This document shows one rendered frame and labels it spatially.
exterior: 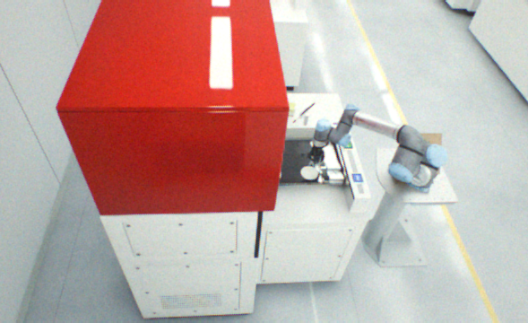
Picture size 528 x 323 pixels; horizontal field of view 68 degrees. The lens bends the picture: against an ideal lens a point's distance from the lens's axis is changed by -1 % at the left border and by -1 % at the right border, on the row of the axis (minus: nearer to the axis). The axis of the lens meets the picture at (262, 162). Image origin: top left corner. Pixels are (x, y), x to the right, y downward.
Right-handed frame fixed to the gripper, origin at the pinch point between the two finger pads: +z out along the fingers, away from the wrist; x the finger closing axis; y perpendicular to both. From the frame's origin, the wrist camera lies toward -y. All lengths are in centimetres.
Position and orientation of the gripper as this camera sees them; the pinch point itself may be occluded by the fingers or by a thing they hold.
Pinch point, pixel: (315, 164)
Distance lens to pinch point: 238.7
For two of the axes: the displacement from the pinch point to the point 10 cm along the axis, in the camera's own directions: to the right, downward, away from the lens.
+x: 8.4, 4.3, -3.2
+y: -5.4, 6.0, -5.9
